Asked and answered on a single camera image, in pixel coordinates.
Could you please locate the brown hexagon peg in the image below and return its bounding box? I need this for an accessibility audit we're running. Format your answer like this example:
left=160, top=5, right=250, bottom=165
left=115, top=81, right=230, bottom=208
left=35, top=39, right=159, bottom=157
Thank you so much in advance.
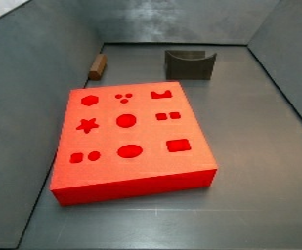
left=88, top=54, right=106, bottom=80

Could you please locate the red shape sorter block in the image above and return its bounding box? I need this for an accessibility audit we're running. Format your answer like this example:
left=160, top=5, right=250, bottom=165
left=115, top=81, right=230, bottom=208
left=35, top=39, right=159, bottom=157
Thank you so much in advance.
left=49, top=82, right=216, bottom=206

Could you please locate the dark grey curved cradle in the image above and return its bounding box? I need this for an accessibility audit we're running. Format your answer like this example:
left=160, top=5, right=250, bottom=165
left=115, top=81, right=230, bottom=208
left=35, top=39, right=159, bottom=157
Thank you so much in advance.
left=164, top=50, right=216, bottom=80

